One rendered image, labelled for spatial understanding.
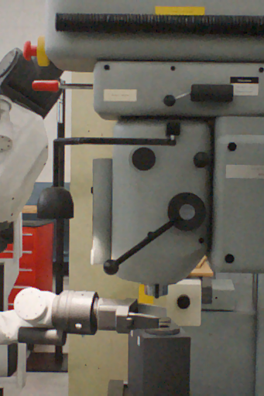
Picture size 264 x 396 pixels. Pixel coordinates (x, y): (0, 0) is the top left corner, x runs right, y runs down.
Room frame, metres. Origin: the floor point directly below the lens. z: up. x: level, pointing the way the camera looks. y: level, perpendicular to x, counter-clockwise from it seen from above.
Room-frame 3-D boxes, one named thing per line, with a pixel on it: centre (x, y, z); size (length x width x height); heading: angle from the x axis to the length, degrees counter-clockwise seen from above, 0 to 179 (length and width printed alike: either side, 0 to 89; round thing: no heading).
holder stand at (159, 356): (1.97, -0.07, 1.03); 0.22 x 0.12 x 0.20; 10
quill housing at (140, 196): (1.52, -0.06, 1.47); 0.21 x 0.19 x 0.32; 0
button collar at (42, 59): (1.52, 0.18, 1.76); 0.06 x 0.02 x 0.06; 0
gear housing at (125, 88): (1.52, -0.09, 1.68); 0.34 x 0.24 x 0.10; 90
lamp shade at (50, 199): (1.48, 0.15, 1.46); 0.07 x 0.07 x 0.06
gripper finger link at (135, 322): (1.47, -0.03, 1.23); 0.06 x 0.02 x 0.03; 80
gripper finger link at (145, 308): (1.58, -0.05, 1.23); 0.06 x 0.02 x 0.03; 80
